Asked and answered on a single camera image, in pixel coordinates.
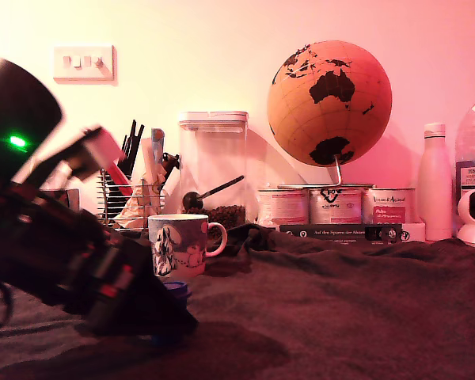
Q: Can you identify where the blue coffee capsule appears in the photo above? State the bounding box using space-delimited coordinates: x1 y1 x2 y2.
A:
150 279 193 348

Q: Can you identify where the dark coffee scoop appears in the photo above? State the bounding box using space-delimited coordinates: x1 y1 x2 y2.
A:
182 174 246 211

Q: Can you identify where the illustrated white blue mug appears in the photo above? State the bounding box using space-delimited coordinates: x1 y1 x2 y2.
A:
147 213 229 279

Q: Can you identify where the crumpled paper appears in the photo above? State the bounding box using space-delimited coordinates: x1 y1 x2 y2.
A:
117 193 151 230

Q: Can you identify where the red utensil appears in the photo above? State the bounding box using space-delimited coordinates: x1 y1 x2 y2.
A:
104 160 135 197

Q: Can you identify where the white paper packet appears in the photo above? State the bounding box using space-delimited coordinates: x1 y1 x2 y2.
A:
141 136 163 199

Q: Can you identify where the blue white packet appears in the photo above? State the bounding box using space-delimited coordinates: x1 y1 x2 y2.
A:
150 127 166 165

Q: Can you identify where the clear container white lid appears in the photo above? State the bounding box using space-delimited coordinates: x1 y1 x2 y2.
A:
177 111 249 230

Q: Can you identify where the dark cloth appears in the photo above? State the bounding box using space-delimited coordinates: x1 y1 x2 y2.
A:
0 223 475 380

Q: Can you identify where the dark printed flat box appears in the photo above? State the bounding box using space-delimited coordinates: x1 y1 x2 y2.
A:
279 223 404 243

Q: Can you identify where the tin can black logo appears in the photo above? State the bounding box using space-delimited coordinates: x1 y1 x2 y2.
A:
308 185 364 226

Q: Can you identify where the metal globe stand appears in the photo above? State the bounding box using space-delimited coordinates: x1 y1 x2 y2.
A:
279 154 375 190

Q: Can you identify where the tin can red label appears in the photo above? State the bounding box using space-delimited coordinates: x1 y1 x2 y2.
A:
362 187 416 226

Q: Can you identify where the cork globe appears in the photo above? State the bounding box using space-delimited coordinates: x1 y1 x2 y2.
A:
266 39 393 167

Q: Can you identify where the white metal bottle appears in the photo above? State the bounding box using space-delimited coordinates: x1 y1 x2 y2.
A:
416 123 454 242

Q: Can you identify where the metal wire rack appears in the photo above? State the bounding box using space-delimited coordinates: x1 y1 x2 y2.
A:
97 168 171 230

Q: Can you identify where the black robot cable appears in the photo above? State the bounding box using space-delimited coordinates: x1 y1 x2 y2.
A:
0 276 16 333

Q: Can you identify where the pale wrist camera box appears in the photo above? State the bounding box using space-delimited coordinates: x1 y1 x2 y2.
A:
65 125 123 181

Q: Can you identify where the white wall switch plate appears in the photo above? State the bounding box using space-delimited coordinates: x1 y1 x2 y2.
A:
53 44 116 83

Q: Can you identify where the small white round camera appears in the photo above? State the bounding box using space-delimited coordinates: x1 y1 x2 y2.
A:
455 188 475 247

